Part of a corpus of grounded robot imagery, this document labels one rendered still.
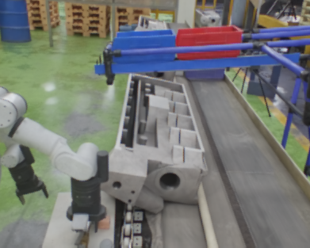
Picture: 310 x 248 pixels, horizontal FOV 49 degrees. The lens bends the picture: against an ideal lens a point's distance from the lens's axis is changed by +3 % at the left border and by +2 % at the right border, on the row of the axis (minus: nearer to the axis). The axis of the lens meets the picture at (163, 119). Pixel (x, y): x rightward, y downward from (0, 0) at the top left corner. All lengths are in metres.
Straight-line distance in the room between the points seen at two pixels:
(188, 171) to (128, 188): 0.23
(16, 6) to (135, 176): 6.89
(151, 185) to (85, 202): 0.34
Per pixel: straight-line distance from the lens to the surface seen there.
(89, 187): 1.03
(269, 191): 1.57
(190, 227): 1.29
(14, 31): 7.94
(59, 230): 1.22
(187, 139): 1.49
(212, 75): 2.98
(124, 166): 1.21
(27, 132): 0.99
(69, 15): 8.91
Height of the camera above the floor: 1.60
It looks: 24 degrees down
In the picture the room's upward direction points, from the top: 4 degrees clockwise
